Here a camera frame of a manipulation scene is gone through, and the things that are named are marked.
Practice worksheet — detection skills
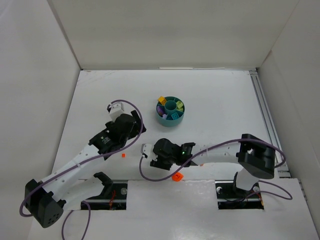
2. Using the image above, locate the light green sloped lego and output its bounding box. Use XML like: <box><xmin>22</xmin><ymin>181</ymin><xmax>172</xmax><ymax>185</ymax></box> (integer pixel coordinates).
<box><xmin>176</xmin><ymin>100</ymin><xmax>184</xmax><ymax>108</ymax></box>

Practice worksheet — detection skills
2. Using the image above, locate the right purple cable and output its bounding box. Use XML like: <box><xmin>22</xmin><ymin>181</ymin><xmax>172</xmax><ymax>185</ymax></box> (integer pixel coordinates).
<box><xmin>138</xmin><ymin>138</ymin><xmax>293</xmax><ymax>201</ymax></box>

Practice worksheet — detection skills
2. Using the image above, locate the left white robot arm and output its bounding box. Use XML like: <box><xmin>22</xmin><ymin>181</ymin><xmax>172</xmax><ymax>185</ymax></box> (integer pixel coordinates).
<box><xmin>19</xmin><ymin>108</ymin><xmax>146</xmax><ymax>229</ymax></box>

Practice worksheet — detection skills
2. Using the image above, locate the light green small lego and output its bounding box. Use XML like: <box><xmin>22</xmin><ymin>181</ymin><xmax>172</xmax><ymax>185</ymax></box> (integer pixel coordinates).
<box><xmin>177</xmin><ymin>106</ymin><xmax>185</xmax><ymax>112</ymax></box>

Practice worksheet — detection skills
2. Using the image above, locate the purple printed curved lego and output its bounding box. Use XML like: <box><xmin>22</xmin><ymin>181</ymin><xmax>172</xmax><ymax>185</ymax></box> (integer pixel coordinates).
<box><xmin>156</xmin><ymin>105</ymin><xmax>165</xmax><ymax>116</ymax></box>

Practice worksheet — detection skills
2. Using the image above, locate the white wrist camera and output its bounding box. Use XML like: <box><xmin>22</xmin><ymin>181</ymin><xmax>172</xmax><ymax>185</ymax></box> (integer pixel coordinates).
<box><xmin>106</xmin><ymin>101</ymin><xmax>125</xmax><ymax>122</ymax></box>
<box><xmin>140</xmin><ymin>143</ymin><xmax>157</xmax><ymax>160</ymax></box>

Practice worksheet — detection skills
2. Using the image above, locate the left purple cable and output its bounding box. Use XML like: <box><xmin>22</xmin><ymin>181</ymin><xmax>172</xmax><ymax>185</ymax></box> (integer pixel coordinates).
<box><xmin>19</xmin><ymin>99</ymin><xmax>145</xmax><ymax>240</ymax></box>

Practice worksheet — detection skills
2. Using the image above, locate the teal divided round container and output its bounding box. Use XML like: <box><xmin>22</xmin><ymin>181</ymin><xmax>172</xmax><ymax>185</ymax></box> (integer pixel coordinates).
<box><xmin>155</xmin><ymin>96</ymin><xmax>186</xmax><ymax>127</ymax></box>

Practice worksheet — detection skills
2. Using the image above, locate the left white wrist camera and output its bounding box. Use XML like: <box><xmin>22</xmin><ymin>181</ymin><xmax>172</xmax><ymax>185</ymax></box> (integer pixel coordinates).
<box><xmin>106</xmin><ymin>101</ymin><xmax>125</xmax><ymax>122</ymax></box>

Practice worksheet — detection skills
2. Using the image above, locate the orange round lego lower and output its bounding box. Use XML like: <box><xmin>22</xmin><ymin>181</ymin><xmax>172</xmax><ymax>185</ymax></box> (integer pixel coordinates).
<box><xmin>171</xmin><ymin>172</ymin><xmax>184</xmax><ymax>182</ymax></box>

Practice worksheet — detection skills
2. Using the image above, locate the yellow square lego brick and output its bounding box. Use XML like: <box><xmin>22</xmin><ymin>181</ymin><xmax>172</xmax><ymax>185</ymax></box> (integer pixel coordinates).
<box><xmin>158</xmin><ymin>96</ymin><xmax>167</xmax><ymax>106</ymax></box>

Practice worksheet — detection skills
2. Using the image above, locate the teal square lego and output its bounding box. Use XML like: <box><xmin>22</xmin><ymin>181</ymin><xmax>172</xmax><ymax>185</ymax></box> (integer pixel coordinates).
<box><xmin>171</xmin><ymin>112</ymin><xmax>180</xmax><ymax>121</ymax></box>

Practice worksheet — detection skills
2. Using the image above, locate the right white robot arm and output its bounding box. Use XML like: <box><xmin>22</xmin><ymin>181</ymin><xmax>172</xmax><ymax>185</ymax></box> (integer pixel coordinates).
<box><xmin>141</xmin><ymin>134</ymin><xmax>276</xmax><ymax>191</ymax></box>

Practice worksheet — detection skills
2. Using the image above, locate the purple cable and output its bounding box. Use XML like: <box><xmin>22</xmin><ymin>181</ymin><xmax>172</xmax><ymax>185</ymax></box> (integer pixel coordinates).
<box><xmin>19</xmin><ymin>99</ymin><xmax>145</xmax><ymax>240</ymax></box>
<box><xmin>138</xmin><ymin>138</ymin><xmax>293</xmax><ymax>201</ymax></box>

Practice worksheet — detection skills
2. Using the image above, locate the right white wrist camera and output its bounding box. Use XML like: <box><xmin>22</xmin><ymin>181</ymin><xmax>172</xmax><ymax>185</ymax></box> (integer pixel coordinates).
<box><xmin>140</xmin><ymin>143</ymin><xmax>157</xmax><ymax>160</ymax></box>

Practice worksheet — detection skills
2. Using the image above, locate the aluminium rail right edge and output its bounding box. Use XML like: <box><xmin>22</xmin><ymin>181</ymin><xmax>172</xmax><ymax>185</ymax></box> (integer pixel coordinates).
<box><xmin>249</xmin><ymin>70</ymin><xmax>292</xmax><ymax>179</ymax></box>

